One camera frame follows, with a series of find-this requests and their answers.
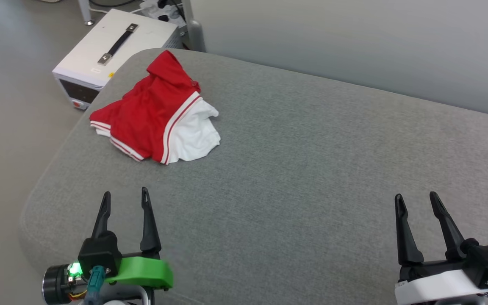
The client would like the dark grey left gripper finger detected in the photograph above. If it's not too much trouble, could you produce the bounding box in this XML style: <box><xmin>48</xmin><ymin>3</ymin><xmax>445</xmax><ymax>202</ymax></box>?
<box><xmin>91</xmin><ymin>191</ymin><xmax>111</xmax><ymax>238</ymax></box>
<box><xmin>140</xmin><ymin>187</ymin><xmax>162</xmax><ymax>255</ymax></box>

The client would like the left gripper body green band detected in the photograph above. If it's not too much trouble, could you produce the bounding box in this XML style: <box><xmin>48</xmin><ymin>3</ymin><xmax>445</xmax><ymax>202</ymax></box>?
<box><xmin>43</xmin><ymin>253</ymin><xmax>174</xmax><ymax>305</ymax></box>

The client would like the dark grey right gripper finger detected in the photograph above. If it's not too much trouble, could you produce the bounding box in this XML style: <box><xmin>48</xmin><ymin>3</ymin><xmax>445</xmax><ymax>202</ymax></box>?
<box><xmin>394</xmin><ymin>194</ymin><xmax>424</xmax><ymax>266</ymax></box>
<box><xmin>429</xmin><ymin>191</ymin><xmax>467</xmax><ymax>260</ymax></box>

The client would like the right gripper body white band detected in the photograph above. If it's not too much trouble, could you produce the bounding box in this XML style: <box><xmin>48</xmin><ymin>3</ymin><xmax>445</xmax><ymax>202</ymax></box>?
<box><xmin>394</xmin><ymin>259</ymin><xmax>488</xmax><ymax>305</ymax></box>

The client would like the red and white jersey garment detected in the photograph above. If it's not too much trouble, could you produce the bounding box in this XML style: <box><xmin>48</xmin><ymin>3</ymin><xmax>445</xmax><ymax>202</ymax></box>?
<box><xmin>89</xmin><ymin>50</ymin><xmax>221</xmax><ymax>166</ymax></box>

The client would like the white equipment box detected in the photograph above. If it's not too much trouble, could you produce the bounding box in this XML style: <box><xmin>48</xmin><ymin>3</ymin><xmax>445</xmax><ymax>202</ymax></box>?
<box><xmin>52</xmin><ymin>8</ymin><xmax>185</xmax><ymax>111</ymax></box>

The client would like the grey metal table leg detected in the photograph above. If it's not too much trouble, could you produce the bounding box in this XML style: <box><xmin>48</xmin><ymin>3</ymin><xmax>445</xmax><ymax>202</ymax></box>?
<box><xmin>78</xmin><ymin>0</ymin><xmax>95</xmax><ymax>26</ymax></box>

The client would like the white power strip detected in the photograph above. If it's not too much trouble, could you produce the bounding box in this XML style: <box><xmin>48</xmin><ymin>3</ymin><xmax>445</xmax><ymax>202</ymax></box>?
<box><xmin>140</xmin><ymin>0</ymin><xmax>185</xmax><ymax>24</ymax></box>

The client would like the teal left camera cable plug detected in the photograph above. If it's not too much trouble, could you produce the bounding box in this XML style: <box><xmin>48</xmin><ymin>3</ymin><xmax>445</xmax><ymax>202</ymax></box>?
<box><xmin>84</xmin><ymin>266</ymin><xmax>105</xmax><ymax>305</ymax></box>

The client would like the black strap handle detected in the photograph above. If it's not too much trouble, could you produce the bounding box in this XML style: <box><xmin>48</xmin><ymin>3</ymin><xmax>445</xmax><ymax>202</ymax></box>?
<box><xmin>98</xmin><ymin>23</ymin><xmax>139</xmax><ymax>65</ymax></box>

